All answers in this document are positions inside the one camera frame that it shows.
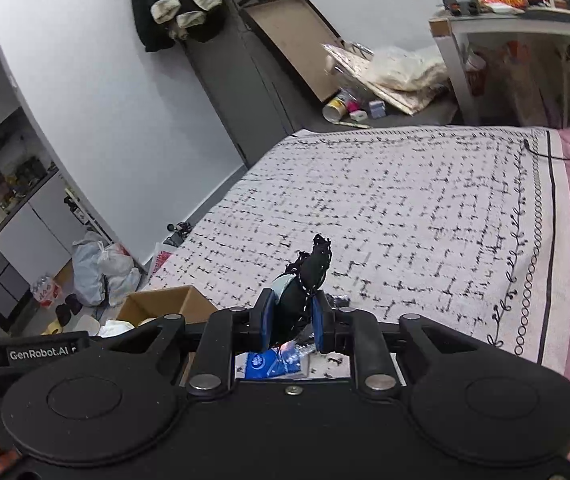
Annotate white black patterned bedspread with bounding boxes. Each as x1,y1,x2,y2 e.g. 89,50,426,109
142,127,570,391

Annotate grey plastic bag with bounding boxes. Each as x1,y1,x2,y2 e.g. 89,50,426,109
71,232,108,307

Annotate hanging dark clothes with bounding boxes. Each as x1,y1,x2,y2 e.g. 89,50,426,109
127,0,226,53

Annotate water bottle pack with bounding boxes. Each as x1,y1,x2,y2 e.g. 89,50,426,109
30,274,63,306

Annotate blue tissue pack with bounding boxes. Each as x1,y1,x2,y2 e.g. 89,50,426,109
236,350,311,380

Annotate white soft ball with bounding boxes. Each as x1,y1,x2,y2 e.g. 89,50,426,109
97,319,136,338

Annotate grey door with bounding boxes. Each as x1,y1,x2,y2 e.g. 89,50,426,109
175,0,311,168

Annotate black foil packet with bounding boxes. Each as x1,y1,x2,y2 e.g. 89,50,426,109
277,294,352,361

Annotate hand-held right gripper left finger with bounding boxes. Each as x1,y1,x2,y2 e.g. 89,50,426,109
100,287,280,397

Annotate black slippers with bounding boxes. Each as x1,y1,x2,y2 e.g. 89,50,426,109
56,294,83,328

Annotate paper cup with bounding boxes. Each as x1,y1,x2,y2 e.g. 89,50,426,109
322,96,351,123

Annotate white desk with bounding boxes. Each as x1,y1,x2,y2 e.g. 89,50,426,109
429,10,570,126

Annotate cream tote bag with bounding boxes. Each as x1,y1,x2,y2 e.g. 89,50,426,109
321,42,453,115

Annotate cardboard box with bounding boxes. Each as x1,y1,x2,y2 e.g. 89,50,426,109
115,285,220,387

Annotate red white plastic bag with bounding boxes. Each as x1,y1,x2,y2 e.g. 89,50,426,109
147,242,178,281

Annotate black cable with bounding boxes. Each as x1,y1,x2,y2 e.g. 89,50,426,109
524,130,570,162

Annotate black lace trimmed cloth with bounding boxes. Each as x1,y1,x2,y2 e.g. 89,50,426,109
272,233,333,356

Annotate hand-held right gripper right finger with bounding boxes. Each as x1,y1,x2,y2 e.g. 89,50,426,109
311,290,471,400

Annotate black framed board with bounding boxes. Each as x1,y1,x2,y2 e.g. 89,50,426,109
239,0,343,103

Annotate grey storage cabinet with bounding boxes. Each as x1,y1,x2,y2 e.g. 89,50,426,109
0,110,96,321

